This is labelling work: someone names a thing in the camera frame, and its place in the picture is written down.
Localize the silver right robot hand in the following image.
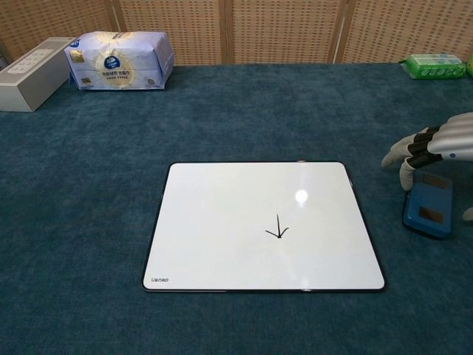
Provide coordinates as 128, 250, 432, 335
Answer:
381, 112, 473, 222

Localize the blue rectangular plastic block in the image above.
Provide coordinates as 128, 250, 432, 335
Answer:
401, 170, 455, 240

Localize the white rectangular board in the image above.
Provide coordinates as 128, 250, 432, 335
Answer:
142, 160, 388, 295

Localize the green wet wipes pack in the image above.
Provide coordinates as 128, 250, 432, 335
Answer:
399, 53, 466, 81

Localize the woven wooden folding screen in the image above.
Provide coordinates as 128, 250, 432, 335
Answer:
0, 0, 473, 67

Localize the blue white tissue pack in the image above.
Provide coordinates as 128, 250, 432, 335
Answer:
64, 30, 175, 92

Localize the dark blue table cloth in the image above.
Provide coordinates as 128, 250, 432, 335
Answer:
0, 61, 473, 355

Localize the long grey power strip box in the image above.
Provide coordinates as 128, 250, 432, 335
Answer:
0, 36, 77, 113

